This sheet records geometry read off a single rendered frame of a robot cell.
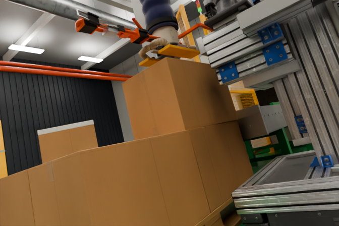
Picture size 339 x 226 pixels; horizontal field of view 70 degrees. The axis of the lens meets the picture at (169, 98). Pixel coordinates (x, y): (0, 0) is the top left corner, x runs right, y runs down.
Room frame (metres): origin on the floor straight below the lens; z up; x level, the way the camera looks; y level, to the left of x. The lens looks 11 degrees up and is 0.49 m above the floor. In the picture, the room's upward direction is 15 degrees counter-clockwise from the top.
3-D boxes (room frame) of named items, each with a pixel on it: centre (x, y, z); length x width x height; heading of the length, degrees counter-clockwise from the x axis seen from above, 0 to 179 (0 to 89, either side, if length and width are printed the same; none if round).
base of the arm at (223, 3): (1.16, -0.42, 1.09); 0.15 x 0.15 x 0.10
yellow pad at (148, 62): (1.64, -0.01, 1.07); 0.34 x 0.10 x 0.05; 140
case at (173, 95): (1.58, -0.08, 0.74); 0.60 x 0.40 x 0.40; 140
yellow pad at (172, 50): (1.52, -0.15, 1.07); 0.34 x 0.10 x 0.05; 140
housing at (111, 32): (1.23, 0.22, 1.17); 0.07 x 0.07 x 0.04; 50
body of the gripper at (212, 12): (1.62, -0.45, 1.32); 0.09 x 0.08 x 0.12; 140
